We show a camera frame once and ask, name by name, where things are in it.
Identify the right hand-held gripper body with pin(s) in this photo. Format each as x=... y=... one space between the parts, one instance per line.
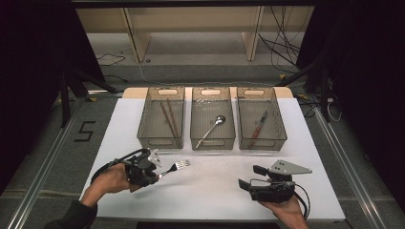
x=273 y=191

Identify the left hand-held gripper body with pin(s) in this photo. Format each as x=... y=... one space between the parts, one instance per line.
x=141 y=170

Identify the smoky clear plastic bin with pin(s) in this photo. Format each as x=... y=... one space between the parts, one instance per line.
x=159 y=127
x=270 y=127
x=212 y=133

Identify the metal spoon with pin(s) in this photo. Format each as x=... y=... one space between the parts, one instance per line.
x=219 y=120

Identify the person's right hand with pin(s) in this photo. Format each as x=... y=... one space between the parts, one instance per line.
x=285 y=210

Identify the person's left hand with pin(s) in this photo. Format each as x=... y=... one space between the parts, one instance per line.
x=110 y=180

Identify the white table sheet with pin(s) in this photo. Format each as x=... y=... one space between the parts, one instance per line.
x=210 y=191

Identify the black metal stand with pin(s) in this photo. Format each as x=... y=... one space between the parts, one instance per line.
x=321 y=86

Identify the black tripod stand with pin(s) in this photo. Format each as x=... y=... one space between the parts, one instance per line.
x=68 y=92

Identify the light wooden shelf unit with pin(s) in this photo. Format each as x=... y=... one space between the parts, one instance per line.
x=191 y=19

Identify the aluminium floor rail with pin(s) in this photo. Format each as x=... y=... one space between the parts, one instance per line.
x=47 y=165
x=347 y=165

